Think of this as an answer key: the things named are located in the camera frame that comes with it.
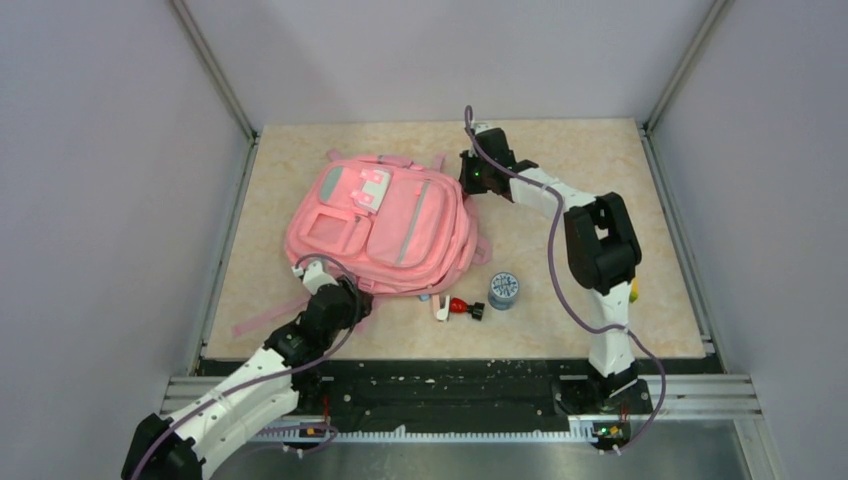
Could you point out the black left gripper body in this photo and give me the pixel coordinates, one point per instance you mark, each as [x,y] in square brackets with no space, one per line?
[355,307]

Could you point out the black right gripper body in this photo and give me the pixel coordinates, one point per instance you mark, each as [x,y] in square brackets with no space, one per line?
[475,178]

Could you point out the pink student backpack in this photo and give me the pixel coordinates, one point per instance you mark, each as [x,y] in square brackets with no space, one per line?
[402,228]

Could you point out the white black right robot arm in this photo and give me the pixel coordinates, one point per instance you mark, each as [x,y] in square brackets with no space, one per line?
[602,248]

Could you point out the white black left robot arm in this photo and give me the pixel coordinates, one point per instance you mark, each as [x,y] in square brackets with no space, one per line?
[195,441]

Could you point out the red black stamp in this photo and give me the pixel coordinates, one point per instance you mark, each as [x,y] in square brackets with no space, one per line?
[474,310]

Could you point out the blue slime jar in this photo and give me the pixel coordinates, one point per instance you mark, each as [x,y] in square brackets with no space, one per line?
[503,291]

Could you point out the yellow triangular toy block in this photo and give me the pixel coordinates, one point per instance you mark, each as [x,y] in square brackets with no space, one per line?
[634,292]

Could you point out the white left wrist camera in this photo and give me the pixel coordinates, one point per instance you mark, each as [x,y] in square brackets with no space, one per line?
[313,276]

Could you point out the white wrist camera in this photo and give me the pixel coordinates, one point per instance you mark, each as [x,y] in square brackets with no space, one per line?
[313,276]
[477,128]

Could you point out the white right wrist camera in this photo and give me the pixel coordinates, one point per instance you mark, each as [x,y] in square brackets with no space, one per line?
[477,128]

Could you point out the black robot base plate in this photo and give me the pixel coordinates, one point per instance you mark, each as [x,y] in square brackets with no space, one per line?
[444,396]

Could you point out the aluminium frame rail right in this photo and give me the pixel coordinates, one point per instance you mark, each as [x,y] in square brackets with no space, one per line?
[674,217]

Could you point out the aluminium frame rail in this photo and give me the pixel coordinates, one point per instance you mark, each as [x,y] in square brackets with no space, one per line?
[229,189]
[674,217]

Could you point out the aluminium frame rail left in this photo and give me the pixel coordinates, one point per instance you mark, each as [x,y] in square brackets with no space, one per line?
[229,189]

